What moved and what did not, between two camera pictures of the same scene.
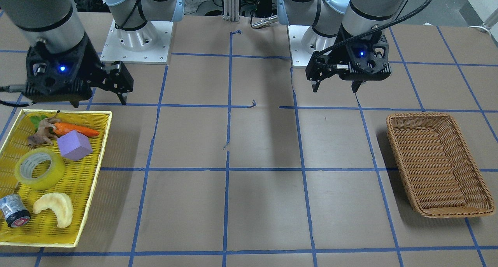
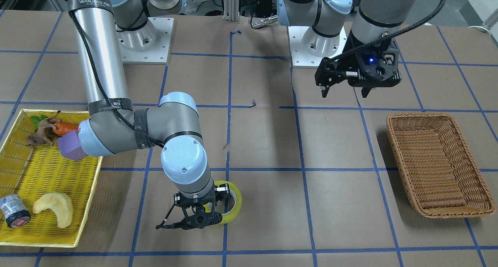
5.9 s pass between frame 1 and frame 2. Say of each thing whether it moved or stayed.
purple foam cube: stayed
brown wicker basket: stayed
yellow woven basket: stayed
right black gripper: moved
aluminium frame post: stayed
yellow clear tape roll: moved
